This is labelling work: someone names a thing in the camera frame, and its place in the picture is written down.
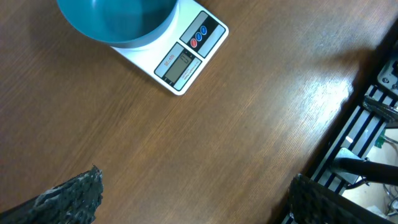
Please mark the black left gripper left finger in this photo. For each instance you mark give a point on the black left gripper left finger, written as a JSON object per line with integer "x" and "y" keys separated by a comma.
{"x": 74, "y": 201}

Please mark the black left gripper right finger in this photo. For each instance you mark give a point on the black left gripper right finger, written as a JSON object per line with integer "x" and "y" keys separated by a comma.
{"x": 310, "y": 202}

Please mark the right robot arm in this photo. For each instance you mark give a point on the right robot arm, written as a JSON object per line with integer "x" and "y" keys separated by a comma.
{"x": 357, "y": 171}

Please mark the white digital kitchen scale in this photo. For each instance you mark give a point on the white digital kitchen scale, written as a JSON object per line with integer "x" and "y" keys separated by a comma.
{"x": 178, "y": 56}

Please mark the blue plastic bowl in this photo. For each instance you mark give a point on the blue plastic bowl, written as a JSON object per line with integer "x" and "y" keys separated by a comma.
{"x": 120, "y": 23}

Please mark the black aluminium frame rail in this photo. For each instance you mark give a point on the black aluminium frame rail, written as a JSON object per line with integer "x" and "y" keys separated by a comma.
{"x": 364, "y": 136}

